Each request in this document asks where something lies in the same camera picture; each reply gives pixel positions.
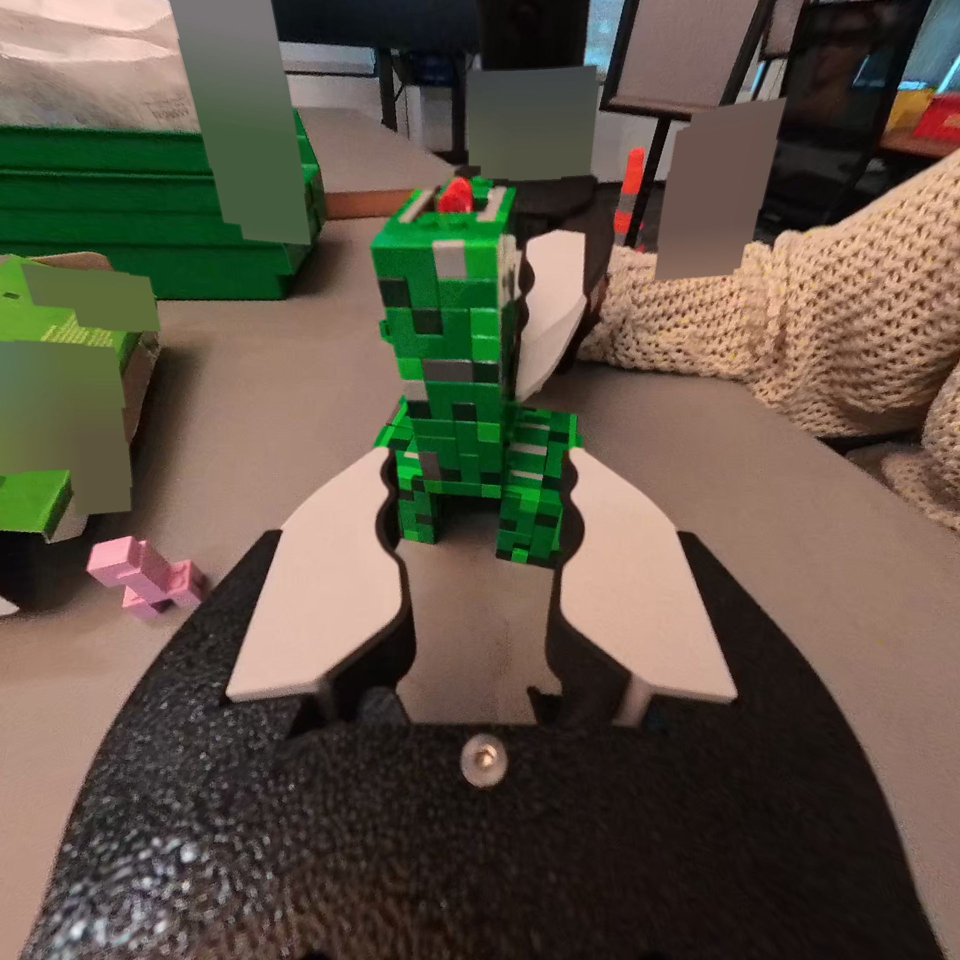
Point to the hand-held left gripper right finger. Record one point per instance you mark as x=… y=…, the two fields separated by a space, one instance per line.
x=637 y=600

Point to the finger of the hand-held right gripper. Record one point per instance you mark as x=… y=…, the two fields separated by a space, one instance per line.
x=555 y=300

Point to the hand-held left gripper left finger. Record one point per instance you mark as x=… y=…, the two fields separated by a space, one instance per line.
x=322 y=600

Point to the green lego creeper figure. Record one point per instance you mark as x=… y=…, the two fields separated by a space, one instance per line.
x=450 y=315

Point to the person's right forearm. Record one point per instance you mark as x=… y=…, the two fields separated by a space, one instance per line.
x=825 y=322

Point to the pink lego pig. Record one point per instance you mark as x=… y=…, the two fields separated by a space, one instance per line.
x=146 y=577

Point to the green lego set box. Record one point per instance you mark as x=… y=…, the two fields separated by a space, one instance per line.
x=15 y=300

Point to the orange striped cone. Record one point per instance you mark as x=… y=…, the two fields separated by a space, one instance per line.
x=631 y=195

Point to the black framed grey board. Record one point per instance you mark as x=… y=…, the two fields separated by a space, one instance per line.
x=682 y=52

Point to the green plastic bin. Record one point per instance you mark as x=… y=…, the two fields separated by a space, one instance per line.
x=112 y=225

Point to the crumpled white paper bag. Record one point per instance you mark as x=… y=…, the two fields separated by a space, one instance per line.
x=75 y=60

